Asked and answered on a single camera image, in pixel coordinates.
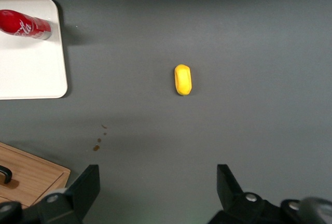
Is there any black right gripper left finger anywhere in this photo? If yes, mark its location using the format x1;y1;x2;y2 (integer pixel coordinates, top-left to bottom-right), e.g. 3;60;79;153
0;164;101;224

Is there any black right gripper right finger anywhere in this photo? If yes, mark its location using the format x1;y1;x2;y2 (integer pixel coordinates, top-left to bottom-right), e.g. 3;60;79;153
207;164;309;224

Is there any red coke bottle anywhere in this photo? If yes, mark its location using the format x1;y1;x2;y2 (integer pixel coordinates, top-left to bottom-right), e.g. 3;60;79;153
0;9;52;41

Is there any cream plastic tray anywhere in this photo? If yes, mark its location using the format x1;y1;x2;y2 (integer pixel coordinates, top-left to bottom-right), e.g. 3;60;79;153
0;0;68;101

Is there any wooden drawer front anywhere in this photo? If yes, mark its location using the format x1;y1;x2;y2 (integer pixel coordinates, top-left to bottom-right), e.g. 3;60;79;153
0;153;65;208

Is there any wooden drawer cabinet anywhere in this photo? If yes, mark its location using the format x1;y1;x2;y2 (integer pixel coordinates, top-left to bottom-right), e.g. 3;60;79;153
0;142;72;209

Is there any yellow lemon-shaped object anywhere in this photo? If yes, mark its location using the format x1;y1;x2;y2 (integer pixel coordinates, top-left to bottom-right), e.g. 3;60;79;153
174;63;193;96

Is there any black metal drawer handle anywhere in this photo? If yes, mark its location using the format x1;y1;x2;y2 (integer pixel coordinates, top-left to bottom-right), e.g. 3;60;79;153
0;165;12;185

